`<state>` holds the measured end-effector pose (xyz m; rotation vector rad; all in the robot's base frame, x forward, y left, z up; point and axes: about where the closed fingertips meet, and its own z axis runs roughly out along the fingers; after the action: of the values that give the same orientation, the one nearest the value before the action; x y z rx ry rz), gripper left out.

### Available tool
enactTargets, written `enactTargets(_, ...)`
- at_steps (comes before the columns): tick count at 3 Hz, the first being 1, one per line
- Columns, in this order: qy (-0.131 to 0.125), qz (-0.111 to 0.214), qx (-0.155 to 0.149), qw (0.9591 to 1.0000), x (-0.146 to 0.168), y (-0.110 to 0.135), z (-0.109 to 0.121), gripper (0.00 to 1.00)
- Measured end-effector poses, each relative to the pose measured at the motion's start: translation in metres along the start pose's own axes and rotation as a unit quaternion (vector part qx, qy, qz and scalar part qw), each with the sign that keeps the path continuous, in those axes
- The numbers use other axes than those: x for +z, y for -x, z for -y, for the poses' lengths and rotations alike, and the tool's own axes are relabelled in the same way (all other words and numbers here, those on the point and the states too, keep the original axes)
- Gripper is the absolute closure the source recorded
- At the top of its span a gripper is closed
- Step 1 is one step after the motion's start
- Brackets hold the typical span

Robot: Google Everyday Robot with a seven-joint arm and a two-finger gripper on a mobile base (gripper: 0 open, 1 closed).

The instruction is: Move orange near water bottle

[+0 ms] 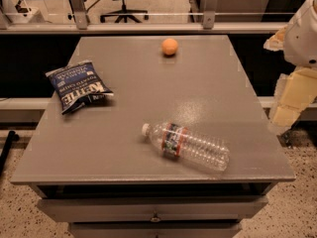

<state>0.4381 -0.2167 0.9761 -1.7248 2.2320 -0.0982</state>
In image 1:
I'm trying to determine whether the clear plastic water bottle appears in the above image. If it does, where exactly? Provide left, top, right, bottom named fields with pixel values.
left=142, top=122, right=230, bottom=172

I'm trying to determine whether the grey drawer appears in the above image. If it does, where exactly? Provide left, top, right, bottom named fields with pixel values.
left=69, top=222, right=241, bottom=238
left=38, top=196, right=268, bottom=223

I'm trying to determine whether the orange fruit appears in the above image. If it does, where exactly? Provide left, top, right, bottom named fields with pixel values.
left=161, top=38, right=178, bottom=56

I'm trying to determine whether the blue kettle chips bag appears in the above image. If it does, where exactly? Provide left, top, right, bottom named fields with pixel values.
left=46, top=60, right=114, bottom=115

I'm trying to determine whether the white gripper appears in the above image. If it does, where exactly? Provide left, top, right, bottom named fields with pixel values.
left=264, top=0, right=317, bottom=127

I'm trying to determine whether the grey drawer cabinet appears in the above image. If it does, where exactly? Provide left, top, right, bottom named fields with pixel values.
left=9, top=34, right=297, bottom=238

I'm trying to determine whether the top grey drawer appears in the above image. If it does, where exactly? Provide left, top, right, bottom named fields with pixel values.
left=38, top=196, right=268, bottom=223

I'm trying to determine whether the black pole at left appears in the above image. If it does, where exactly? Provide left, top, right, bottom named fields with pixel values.
left=0, top=131, right=19, bottom=175

